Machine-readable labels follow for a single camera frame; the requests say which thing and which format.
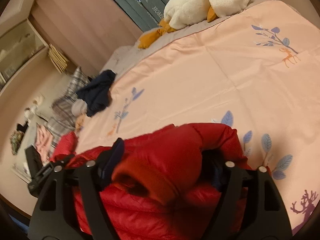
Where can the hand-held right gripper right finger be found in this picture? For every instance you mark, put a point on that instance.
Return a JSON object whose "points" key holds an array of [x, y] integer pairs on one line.
{"points": [[232, 177]]}

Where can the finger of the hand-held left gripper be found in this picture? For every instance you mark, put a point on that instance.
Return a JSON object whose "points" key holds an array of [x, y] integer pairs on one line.
{"points": [[33, 160]]}

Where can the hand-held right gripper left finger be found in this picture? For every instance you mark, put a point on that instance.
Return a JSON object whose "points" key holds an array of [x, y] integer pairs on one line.
{"points": [[113, 155]]}

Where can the red down jacket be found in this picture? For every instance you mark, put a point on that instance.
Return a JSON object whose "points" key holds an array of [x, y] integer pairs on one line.
{"points": [[162, 160]]}

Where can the pink crumpled garment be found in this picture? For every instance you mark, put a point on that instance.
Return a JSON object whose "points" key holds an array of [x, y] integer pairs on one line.
{"points": [[43, 140]]}

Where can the folded pink-red down jacket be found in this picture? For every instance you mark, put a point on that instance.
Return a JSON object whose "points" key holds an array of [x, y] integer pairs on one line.
{"points": [[66, 145]]}

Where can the small plaid pillow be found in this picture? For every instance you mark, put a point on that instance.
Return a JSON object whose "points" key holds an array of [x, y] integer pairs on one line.
{"points": [[60, 130]]}

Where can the peach small cloth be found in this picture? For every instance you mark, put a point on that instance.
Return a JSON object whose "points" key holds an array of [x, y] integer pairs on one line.
{"points": [[80, 123]]}

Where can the white dog plush toy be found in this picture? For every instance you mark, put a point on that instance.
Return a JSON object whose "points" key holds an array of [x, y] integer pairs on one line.
{"points": [[30, 112]]}

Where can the rolled grey cloth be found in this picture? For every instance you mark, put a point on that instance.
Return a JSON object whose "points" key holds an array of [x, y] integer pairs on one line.
{"points": [[78, 108]]}

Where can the beige plush toy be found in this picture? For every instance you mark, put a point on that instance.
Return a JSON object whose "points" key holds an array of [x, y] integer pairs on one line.
{"points": [[38, 99]]}

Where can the large plaid pillow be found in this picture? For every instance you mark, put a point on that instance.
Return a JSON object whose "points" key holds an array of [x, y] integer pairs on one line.
{"points": [[65, 105]]}

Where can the navy blue garment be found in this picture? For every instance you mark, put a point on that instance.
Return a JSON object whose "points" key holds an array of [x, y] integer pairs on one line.
{"points": [[97, 92]]}

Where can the pink deer printed blanket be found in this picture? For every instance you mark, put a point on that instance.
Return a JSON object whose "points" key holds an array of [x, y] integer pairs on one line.
{"points": [[212, 80]]}

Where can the yellow hanging tassel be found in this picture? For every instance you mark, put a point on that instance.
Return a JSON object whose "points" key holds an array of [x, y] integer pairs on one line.
{"points": [[58, 57]]}

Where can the pink curtain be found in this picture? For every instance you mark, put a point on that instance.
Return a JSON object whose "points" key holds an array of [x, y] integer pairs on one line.
{"points": [[87, 22]]}

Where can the blue-grey printed curtain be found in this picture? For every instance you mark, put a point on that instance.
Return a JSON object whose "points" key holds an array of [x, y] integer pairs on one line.
{"points": [[140, 2]]}

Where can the white goose plush toy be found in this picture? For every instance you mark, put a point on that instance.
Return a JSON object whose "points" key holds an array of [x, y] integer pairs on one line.
{"points": [[195, 5]]}

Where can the wall shelf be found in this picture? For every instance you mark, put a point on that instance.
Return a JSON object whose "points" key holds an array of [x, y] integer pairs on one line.
{"points": [[22, 45]]}

